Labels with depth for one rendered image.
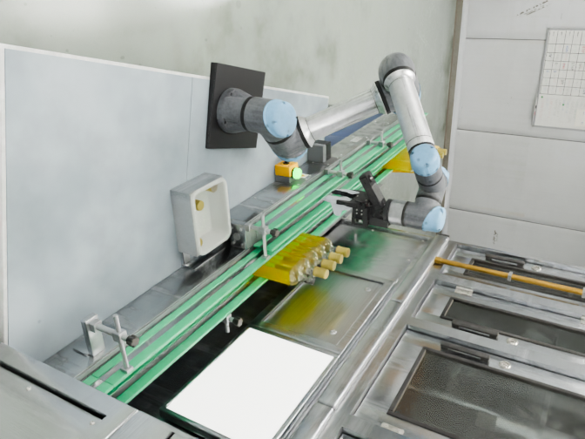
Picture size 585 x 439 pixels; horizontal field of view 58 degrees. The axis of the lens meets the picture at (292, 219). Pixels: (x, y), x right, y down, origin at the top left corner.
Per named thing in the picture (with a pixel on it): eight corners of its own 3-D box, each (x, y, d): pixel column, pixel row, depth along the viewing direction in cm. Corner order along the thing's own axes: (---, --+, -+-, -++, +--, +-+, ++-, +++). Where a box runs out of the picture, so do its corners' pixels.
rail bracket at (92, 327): (74, 354, 139) (136, 383, 129) (60, 301, 132) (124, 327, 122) (89, 344, 143) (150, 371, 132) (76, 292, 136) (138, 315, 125)
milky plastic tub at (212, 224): (179, 253, 173) (200, 259, 169) (170, 189, 164) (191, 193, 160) (212, 231, 187) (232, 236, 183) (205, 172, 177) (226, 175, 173)
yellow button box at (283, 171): (274, 180, 218) (290, 183, 214) (273, 163, 215) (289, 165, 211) (283, 175, 223) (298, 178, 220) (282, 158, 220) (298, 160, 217)
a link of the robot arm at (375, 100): (258, 121, 181) (408, 53, 170) (274, 145, 194) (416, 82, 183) (264, 148, 175) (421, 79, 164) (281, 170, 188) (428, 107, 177)
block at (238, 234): (229, 246, 187) (245, 251, 184) (227, 222, 183) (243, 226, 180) (235, 242, 190) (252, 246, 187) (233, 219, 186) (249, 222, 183)
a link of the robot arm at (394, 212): (401, 206, 150) (411, 196, 157) (386, 204, 153) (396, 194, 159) (400, 230, 154) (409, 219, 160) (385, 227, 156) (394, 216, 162)
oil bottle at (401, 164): (376, 167, 281) (428, 175, 268) (376, 157, 279) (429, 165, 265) (380, 164, 285) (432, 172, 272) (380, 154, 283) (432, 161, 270)
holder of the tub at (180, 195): (180, 266, 176) (198, 271, 172) (169, 189, 164) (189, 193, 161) (212, 244, 189) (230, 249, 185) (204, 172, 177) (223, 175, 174)
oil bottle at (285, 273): (245, 273, 187) (297, 288, 177) (243, 260, 184) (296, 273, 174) (253, 266, 191) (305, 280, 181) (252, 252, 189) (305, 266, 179)
